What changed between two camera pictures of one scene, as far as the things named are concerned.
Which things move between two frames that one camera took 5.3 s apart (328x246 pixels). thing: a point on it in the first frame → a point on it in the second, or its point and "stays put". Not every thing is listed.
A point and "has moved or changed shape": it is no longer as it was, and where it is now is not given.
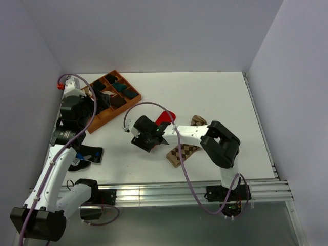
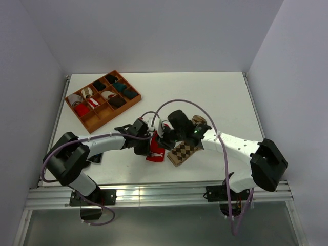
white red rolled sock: [111, 94] stays put
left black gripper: [102, 100] → [145, 151]
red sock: [165, 118] has moved or changed shape
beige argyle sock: [187, 150] stays put
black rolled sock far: [111, 78] stays put
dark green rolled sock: [130, 94] stays put
